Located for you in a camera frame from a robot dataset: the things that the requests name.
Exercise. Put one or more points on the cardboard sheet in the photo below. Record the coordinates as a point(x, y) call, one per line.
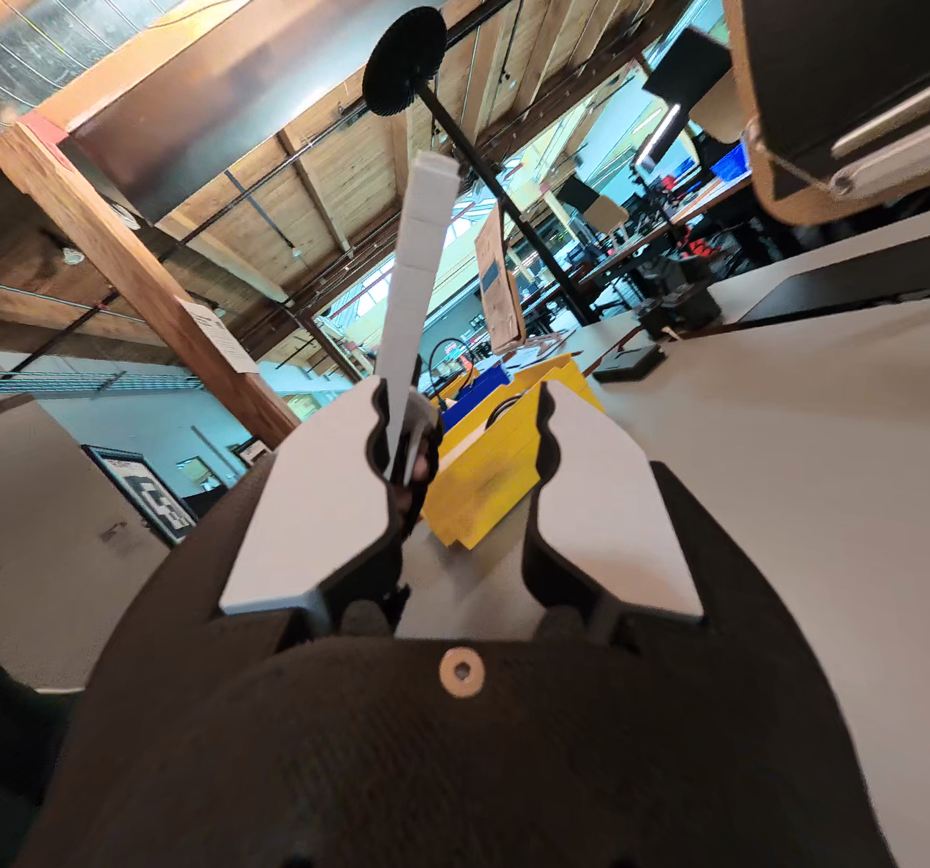
point(501, 279)

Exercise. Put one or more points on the black pole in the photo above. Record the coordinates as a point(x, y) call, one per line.
point(407, 69)

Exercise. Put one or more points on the white paper notice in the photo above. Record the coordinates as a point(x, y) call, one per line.
point(218, 334)

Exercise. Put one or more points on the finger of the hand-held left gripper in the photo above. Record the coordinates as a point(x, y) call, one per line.
point(421, 414)

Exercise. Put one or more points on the white tilting stand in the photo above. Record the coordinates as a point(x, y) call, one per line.
point(886, 149)

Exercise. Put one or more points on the black flat pad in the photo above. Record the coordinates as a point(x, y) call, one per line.
point(835, 287)

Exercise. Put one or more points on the yellow plastic bin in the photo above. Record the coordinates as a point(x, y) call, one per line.
point(494, 475)

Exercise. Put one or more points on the grey desk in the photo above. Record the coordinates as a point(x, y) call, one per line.
point(799, 483)

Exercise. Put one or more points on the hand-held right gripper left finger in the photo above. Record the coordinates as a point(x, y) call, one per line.
point(320, 512)

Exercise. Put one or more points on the tall black framed poster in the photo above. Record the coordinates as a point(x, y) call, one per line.
point(152, 497)

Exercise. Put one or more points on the wooden post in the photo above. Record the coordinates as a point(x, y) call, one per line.
point(145, 287)

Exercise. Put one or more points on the small stand with tan board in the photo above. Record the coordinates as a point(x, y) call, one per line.
point(603, 210)

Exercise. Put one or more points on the small blue bin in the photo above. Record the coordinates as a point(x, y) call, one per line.
point(732, 163)

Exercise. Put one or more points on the white long box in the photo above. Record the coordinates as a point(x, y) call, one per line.
point(421, 265)

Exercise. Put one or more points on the black lamp bar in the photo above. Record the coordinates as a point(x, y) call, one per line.
point(657, 130)

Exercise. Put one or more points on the blue plastic bin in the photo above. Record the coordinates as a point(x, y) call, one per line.
point(472, 396)

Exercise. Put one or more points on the person's left hand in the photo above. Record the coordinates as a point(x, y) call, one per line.
point(418, 468)

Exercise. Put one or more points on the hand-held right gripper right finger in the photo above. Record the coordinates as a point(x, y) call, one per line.
point(617, 519)

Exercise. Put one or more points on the large stand with tan board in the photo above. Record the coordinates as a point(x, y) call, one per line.
point(690, 69)

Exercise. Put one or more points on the black flat box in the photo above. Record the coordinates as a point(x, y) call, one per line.
point(628, 363)

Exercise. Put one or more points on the dark green zip jacket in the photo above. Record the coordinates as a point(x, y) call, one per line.
point(29, 737)

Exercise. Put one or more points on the black charging case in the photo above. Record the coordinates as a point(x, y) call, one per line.
point(654, 316)
point(690, 301)

